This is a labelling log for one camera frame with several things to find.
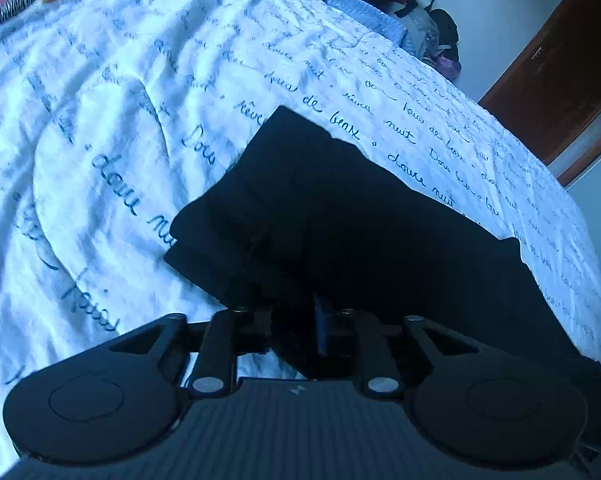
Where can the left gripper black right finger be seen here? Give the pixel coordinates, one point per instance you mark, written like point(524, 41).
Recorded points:
point(384, 360)

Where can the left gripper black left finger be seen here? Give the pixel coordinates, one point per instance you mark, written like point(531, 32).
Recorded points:
point(199, 357)

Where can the black pants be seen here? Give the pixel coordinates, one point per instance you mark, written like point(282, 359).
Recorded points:
point(304, 226)

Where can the white bedsheet with blue script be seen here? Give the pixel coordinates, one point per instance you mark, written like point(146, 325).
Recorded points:
point(116, 113)

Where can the brown wooden door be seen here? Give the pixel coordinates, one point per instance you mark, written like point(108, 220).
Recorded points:
point(552, 91)

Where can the light blue blanket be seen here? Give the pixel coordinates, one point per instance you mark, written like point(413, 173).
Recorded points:
point(377, 21)

